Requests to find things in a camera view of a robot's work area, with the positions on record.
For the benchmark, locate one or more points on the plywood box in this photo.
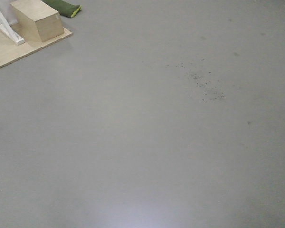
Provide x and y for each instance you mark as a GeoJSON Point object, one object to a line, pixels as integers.
{"type": "Point", "coordinates": [38, 18]}

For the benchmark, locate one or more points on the green sandbag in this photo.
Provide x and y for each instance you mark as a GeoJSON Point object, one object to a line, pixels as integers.
{"type": "Point", "coordinates": [64, 8]}

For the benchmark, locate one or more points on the plywood base platform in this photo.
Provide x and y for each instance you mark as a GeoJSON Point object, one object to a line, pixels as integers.
{"type": "Point", "coordinates": [10, 52]}

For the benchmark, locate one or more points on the white support brace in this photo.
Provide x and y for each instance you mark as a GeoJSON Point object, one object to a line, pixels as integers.
{"type": "Point", "coordinates": [7, 30]}

